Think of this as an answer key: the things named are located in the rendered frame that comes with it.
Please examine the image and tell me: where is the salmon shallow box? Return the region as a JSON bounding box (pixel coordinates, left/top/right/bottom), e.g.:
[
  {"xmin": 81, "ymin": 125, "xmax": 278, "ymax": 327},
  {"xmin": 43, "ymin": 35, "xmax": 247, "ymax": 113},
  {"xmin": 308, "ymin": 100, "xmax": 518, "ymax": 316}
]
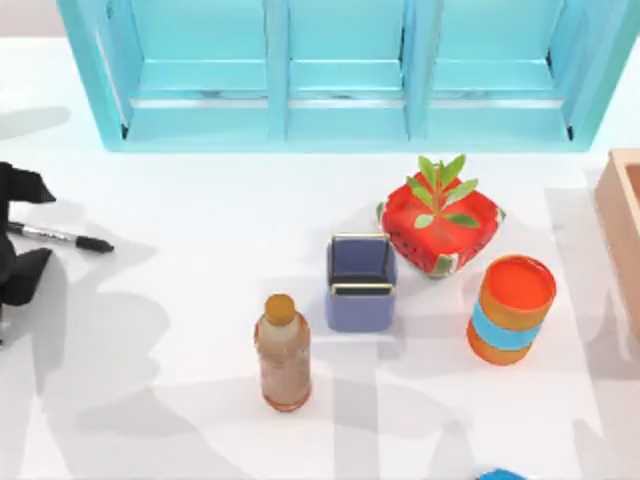
[{"xmin": 594, "ymin": 148, "xmax": 640, "ymax": 326}]

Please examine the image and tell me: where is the purple-blue square holder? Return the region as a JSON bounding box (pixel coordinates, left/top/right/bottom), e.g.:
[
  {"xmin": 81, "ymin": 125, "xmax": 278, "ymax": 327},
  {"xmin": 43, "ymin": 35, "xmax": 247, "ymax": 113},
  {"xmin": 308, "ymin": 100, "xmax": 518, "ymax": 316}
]
[{"xmin": 325, "ymin": 232, "xmax": 399, "ymax": 334}]

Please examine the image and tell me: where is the orange can with blue band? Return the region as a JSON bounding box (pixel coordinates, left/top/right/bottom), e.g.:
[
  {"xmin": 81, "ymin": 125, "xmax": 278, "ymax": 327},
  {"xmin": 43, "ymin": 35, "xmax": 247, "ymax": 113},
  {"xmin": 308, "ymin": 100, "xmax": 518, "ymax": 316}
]
[{"xmin": 466, "ymin": 254, "xmax": 558, "ymax": 367}]

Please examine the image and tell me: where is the red pot with green plant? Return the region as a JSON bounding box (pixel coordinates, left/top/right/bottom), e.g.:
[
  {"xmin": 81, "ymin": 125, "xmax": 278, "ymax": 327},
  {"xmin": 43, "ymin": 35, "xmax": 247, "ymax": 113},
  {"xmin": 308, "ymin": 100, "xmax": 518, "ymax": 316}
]
[{"xmin": 375, "ymin": 153, "xmax": 507, "ymax": 281}]

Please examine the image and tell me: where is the light blue rack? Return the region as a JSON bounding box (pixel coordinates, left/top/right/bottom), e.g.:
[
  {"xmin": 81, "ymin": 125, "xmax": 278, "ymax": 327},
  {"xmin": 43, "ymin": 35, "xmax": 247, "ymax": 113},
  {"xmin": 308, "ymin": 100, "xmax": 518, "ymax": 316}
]
[{"xmin": 55, "ymin": 0, "xmax": 640, "ymax": 154}]

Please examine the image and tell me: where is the brown bottle with yellow cap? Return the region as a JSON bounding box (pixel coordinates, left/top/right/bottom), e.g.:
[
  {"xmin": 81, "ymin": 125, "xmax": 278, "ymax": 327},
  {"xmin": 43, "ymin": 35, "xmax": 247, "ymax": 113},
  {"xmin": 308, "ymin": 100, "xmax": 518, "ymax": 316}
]
[{"xmin": 253, "ymin": 293, "xmax": 312, "ymax": 413}]

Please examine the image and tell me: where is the blue object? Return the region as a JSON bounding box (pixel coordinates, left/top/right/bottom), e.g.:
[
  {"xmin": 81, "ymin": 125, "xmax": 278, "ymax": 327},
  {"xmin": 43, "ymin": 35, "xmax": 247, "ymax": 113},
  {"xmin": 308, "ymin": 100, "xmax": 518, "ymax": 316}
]
[{"xmin": 474, "ymin": 467, "xmax": 527, "ymax": 480}]

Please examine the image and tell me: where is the black and silver marker pen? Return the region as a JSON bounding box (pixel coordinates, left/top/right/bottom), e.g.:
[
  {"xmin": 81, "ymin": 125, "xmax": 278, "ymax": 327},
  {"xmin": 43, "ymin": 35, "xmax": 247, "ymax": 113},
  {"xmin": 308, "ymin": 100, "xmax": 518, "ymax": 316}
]
[{"xmin": 6, "ymin": 220, "xmax": 116, "ymax": 255}]

